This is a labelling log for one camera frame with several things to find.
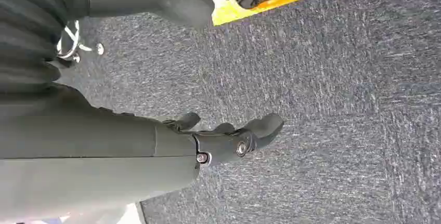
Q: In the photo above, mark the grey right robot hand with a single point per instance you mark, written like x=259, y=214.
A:
x=86, y=167

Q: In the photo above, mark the ribbed grey right arm sleeve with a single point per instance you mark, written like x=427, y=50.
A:
x=27, y=26

